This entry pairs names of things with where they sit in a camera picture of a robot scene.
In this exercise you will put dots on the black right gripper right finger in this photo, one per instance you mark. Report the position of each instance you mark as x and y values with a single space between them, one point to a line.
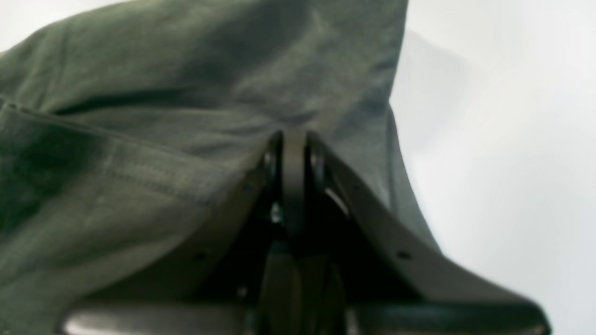
391 281

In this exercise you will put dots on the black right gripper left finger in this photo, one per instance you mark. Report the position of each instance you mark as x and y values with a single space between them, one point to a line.
209 284

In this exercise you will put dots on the dark grey T-shirt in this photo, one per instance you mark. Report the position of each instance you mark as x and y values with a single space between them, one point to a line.
119 126

